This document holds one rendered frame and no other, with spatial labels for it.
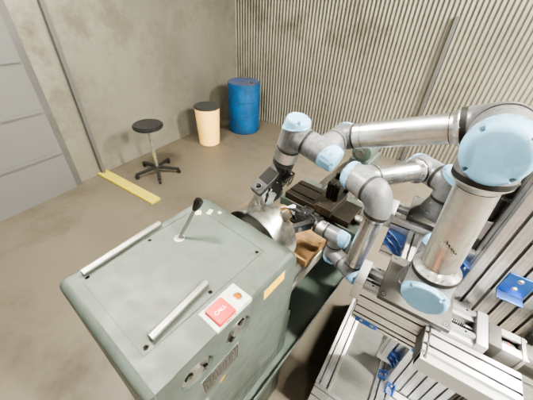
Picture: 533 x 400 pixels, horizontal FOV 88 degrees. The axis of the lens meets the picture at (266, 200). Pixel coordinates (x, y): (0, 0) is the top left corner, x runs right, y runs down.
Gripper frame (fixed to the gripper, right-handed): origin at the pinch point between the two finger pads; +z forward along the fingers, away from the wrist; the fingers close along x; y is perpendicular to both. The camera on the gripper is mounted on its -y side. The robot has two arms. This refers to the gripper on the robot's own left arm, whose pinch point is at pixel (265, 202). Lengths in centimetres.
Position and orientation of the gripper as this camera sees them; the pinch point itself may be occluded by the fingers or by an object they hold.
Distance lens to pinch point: 101.8
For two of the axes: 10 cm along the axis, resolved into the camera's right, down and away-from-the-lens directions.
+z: -2.4, 6.7, 7.1
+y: 6.3, -4.5, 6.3
